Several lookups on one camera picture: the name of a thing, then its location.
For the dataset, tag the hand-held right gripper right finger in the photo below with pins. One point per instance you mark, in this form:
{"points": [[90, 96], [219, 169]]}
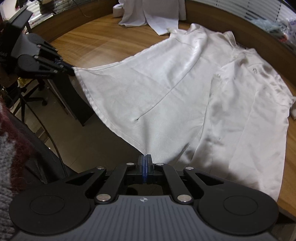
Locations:
{"points": [[148, 169]]}

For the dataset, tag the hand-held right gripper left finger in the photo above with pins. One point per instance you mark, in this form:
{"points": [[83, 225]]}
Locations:
{"points": [[141, 169]]}

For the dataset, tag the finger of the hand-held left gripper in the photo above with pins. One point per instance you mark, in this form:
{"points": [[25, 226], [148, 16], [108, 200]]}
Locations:
{"points": [[49, 52], [48, 64]]}

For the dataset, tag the cream satin shirt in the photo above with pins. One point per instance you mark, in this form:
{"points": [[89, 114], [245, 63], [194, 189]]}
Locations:
{"points": [[161, 92]]}

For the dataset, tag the black swivel chair base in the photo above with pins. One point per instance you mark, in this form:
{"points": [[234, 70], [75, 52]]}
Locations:
{"points": [[34, 92]]}

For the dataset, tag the dark desk leg panel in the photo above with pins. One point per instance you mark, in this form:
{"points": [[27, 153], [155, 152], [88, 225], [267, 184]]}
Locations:
{"points": [[74, 99]]}

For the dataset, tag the person's knit sweater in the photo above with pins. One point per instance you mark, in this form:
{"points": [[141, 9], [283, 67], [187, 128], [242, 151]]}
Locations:
{"points": [[9, 143]]}

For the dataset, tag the white shirt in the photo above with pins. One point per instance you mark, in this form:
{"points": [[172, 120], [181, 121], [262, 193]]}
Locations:
{"points": [[150, 14]]}

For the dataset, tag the clear plastic bags pile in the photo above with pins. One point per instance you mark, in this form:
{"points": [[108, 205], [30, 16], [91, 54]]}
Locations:
{"points": [[279, 30]]}

